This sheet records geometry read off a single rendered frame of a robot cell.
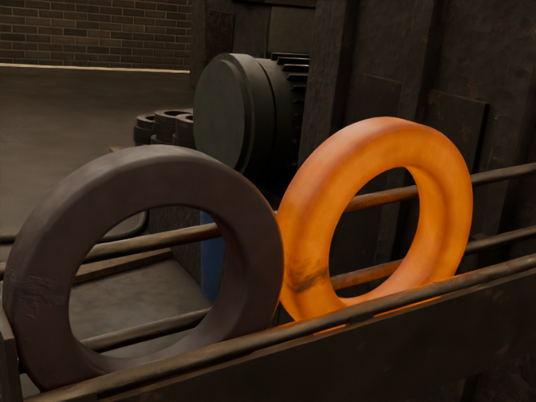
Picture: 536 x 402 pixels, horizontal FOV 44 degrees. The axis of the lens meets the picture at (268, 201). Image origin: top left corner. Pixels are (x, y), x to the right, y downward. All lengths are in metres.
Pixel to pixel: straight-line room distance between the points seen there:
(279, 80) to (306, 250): 1.41
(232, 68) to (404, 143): 1.36
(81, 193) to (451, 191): 0.30
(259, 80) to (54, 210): 1.44
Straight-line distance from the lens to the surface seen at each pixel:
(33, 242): 0.39
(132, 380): 0.43
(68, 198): 0.39
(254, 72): 1.81
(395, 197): 0.59
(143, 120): 2.77
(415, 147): 0.50
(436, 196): 0.55
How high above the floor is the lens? 0.84
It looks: 17 degrees down
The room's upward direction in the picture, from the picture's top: 6 degrees clockwise
